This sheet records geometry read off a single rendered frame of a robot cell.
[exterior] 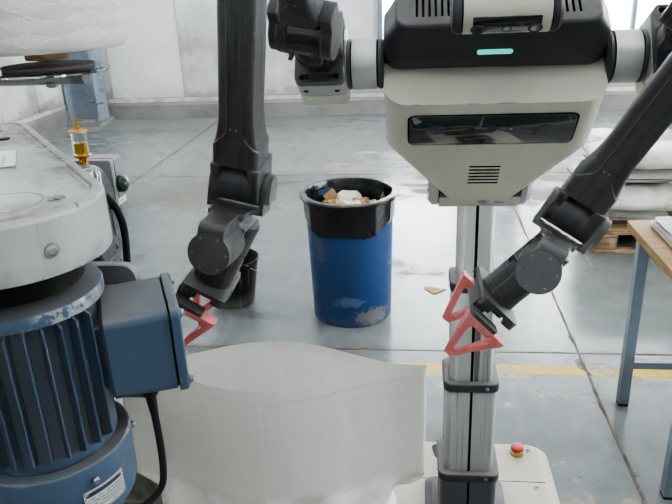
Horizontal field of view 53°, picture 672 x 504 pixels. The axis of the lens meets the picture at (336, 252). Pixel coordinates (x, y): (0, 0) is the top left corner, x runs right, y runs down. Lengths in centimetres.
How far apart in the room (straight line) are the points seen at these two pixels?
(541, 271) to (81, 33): 58
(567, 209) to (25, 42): 65
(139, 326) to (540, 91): 82
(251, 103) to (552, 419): 217
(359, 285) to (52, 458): 266
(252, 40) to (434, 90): 49
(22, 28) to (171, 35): 872
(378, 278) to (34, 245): 279
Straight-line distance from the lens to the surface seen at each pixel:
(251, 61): 82
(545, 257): 87
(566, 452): 265
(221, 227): 86
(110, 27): 73
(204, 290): 95
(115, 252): 118
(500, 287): 96
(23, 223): 58
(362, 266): 322
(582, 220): 93
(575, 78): 127
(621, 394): 291
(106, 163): 117
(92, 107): 968
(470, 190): 142
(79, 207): 61
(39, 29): 70
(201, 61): 931
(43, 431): 68
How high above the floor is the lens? 158
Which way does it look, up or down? 21 degrees down
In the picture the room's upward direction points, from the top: 2 degrees counter-clockwise
